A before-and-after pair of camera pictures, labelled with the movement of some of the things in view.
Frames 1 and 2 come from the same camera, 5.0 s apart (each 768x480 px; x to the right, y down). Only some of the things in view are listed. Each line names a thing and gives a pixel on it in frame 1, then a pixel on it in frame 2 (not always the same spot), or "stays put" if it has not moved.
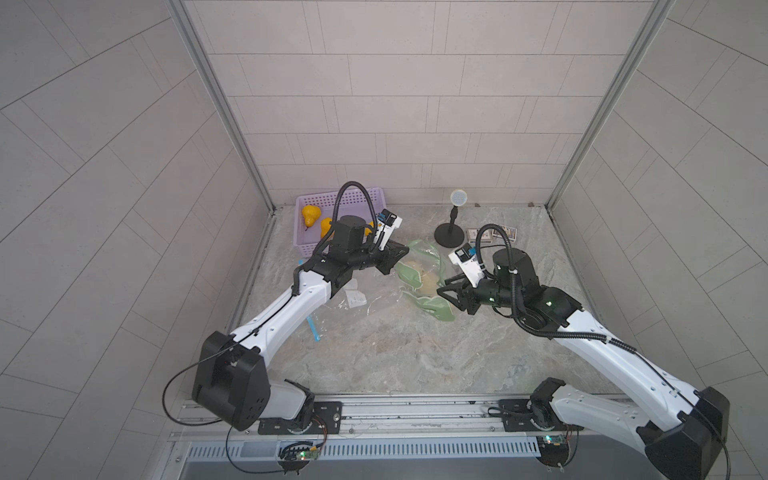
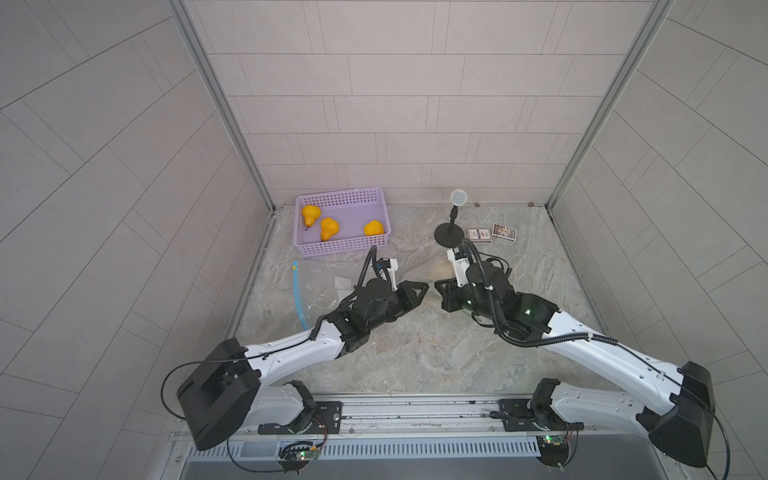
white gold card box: x=486 y=236 stays put
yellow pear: x=325 y=226 stays put
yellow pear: x=310 y=213 stays put
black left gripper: x=383 y=257 -> x=407 y=299
